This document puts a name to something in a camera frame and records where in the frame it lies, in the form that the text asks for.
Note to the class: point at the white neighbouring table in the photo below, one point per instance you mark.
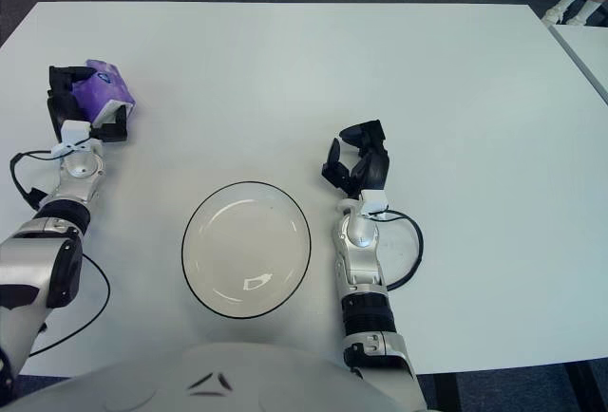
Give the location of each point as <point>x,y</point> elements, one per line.
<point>589,46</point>

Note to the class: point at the white plate with black rim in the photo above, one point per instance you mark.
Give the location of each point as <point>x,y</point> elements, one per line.
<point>247,248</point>

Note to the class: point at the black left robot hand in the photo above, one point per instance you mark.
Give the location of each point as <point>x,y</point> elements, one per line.
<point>59,103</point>

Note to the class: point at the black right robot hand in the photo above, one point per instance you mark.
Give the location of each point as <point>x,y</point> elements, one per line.
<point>375,165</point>

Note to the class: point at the black table leg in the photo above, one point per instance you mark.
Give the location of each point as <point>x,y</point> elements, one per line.
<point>449,393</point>
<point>586,388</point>

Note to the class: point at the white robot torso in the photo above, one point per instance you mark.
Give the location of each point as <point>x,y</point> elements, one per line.
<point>214,374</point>

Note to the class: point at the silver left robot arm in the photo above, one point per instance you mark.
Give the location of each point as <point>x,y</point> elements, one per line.
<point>76,167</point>

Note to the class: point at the purple tissue paper pack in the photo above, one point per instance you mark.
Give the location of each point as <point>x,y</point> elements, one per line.
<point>102,91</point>

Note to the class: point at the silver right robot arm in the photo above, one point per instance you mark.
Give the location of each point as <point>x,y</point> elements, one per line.
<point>361,260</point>

